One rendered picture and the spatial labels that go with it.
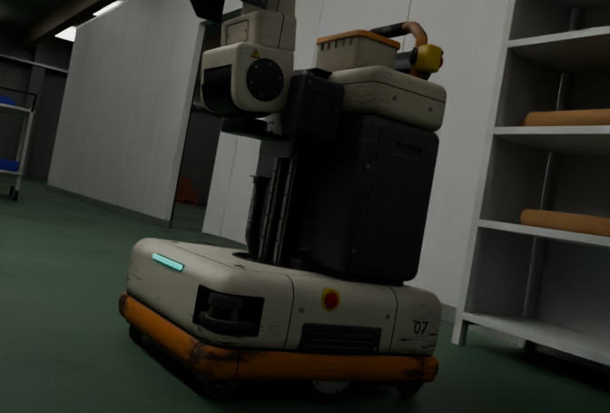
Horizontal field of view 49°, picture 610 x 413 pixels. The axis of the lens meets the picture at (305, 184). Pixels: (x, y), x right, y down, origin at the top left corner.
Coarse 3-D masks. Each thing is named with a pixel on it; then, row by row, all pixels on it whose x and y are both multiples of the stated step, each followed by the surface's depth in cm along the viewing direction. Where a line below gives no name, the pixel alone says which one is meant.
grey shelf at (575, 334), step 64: (512, 0) 277; (576, 0) 291; (512, 64) 282; (576, 64) 283; (512, 128) 266; (576, 128) 242; (512, 192) 287; (576, 192) 288; (512, 256) 290; (576, 256) 282; (512, 320) 271; (576, 320) 278
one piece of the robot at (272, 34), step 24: (288, 0) 170; (240, 24) 169; (264, 24) 162; (288, 24) 166; (216, 48) 171; (240, 48) 159; (264, 48) 163; (288, 48) 166; (240, 72) 160; (264, 72) 163; (288, 72) 167; (240, 96) 160; (264, 96) 163
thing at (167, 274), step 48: (144, 240) 187; (144, 288) 174; (192, 288) 150; (240, 288) 141; (288, 288) 148; (336, 288) 156; (384, 288) 165; (192, 336) 147; (240, 336) 142; (288, 336) 148; (336, 336) 154; (384, 336) 162; (432, 336) 171; (240, 384) 145; (288, 384) 152; (384, 384) 167
